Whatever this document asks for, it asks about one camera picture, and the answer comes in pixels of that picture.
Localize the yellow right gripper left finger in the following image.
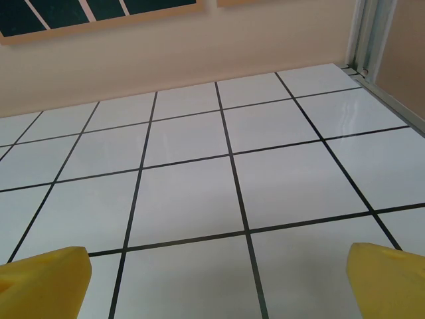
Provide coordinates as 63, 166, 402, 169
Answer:
0, 246, 92, 319

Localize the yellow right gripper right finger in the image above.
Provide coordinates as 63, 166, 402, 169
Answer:
345, 242, 425, 319

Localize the dark panel with pink flowers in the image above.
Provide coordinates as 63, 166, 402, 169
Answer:
0, 0, 204, 47

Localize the aluminium table edge rail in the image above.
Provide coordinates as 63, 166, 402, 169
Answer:
341, 64, 425, 138

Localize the aluminium frame post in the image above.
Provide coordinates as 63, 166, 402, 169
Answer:
345, 0, 396, 82

